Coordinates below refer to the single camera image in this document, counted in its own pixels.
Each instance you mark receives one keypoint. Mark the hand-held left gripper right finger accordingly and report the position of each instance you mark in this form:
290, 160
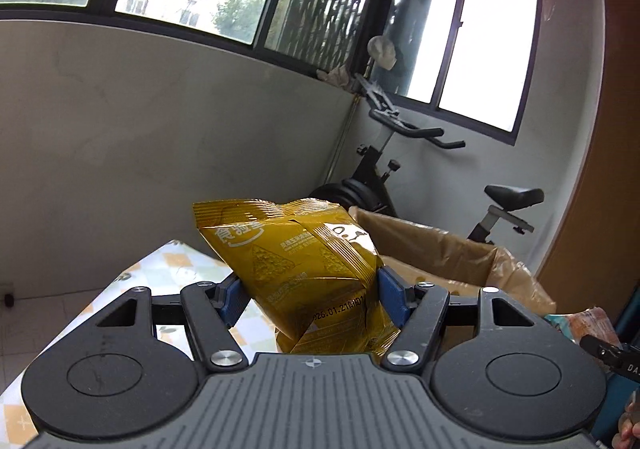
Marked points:
392, 300

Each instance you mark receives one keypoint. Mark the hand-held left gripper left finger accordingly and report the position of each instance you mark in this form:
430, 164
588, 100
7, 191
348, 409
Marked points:
231, 303

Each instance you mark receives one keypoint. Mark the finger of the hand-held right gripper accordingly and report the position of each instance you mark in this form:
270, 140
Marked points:
600, 350

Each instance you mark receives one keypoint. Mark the yellow snack bag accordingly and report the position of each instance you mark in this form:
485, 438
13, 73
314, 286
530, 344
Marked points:
280, 259

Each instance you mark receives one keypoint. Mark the taped cardboard box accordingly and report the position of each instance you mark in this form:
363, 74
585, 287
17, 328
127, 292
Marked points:
440, 254

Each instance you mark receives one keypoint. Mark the person's right hand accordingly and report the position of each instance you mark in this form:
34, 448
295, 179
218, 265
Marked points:
630, 421

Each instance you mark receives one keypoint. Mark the orange pink snack packet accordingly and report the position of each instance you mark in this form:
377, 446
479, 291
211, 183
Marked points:
595, 325

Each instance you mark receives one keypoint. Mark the teal snack packet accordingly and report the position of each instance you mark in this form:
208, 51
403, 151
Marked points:
559, 324

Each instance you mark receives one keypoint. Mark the black exercise bike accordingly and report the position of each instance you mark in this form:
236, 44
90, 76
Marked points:
371, 189

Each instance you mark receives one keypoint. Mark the thin metal pole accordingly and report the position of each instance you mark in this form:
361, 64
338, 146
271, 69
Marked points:
350, 124

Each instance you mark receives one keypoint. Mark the brown wooden cabinet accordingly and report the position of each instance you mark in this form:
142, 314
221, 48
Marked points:
600, 129

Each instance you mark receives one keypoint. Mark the crumpled rag on sill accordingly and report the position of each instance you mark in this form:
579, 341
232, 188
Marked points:
337, 76

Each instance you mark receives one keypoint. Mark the crumpled beige rag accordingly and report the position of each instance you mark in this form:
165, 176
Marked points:
382, 50

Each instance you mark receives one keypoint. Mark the narrow black frame window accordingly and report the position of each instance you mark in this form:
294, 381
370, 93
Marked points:
475, 39

